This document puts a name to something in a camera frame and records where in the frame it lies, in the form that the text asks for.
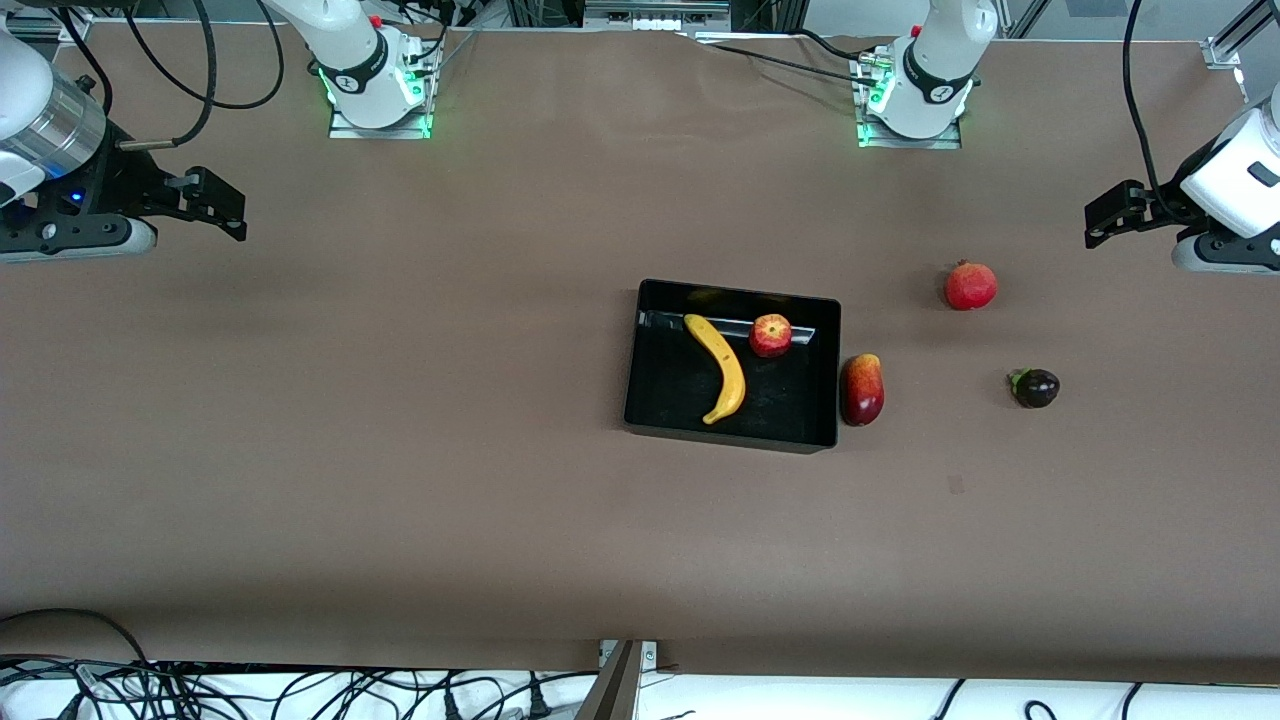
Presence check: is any red yellow apple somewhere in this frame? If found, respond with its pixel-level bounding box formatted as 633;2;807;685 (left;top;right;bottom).
749;313;793;359

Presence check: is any black rectangular plastic box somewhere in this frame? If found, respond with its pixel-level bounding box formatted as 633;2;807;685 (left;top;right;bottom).
623;279;842;455

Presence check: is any yellow banana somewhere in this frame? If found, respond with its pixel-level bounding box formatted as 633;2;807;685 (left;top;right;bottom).
683;313;747;425

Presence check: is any red pomegranate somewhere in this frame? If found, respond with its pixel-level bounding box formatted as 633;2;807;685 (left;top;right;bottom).
944;260;999;312

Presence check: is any dark purple round eggplant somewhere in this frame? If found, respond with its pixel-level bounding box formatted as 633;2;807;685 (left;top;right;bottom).
1007;367;1061;409

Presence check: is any red orange mango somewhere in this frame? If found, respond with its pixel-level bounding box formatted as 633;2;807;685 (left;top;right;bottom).
840;353;886;428

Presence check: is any grey device with ports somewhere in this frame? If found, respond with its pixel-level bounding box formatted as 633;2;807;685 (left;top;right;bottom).
585;0;731;33

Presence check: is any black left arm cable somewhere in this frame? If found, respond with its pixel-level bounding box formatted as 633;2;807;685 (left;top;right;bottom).
1122;0;1201;216

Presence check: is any black cable with metal plug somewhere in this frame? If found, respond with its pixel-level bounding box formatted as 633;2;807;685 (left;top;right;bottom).
55;0;216;151

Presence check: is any aluminium frame profile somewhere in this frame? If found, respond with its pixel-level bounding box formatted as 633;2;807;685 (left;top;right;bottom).
1205;0;1280;71

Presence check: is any black looping cable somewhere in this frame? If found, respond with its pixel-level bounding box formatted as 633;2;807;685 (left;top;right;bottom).
120;0;286;109

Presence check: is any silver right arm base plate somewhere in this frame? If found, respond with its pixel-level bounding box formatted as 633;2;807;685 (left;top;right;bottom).
328;45;433;139

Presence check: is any thin black tabletop cable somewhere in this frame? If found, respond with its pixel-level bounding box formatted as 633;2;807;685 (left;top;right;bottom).
695;28;881;86

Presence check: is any grey metal post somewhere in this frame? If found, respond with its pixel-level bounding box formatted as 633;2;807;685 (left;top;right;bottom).
575;640;641;720

